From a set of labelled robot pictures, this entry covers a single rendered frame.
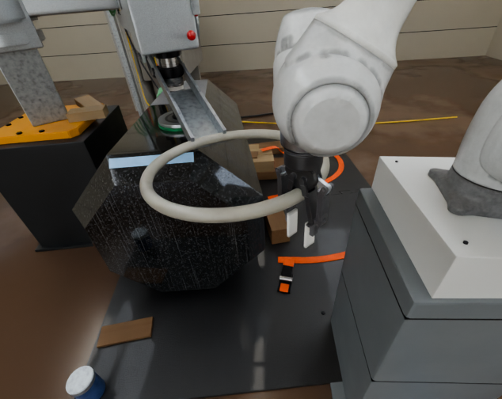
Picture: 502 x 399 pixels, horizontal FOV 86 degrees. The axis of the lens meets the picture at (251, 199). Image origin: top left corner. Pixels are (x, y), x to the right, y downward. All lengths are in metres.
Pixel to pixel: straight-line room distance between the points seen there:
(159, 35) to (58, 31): 6.42
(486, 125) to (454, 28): 6.60
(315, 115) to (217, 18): 6.10
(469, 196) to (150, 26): 1.06
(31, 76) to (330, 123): 1.80
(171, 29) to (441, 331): 1.19
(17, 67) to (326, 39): 1.77
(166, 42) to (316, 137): 0.96
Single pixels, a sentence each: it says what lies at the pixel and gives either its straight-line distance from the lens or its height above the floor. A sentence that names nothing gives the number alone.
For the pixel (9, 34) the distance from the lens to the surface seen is 1.88.
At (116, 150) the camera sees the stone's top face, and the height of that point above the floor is 0.85.
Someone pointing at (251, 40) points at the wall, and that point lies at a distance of 6.32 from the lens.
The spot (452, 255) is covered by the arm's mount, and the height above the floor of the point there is 0.92.
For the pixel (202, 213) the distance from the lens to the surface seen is 0.53.
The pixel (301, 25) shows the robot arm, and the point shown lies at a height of 1.27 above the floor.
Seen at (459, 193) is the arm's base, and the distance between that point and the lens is 0.73.
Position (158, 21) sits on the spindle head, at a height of 1.25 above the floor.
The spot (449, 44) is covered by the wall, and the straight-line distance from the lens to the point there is 7.31.
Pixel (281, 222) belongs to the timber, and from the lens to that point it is 1.74.
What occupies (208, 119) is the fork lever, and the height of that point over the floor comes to 0.95.
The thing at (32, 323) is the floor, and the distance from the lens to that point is 1.94.
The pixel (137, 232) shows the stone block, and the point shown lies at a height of 0.52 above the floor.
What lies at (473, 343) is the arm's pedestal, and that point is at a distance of 0.87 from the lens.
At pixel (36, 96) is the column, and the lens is 1.97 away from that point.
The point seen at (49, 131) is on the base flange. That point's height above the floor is 0.78.
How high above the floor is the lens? 1.31
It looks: 37 degrees down
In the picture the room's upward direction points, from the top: 5 degrees counter-clockwise
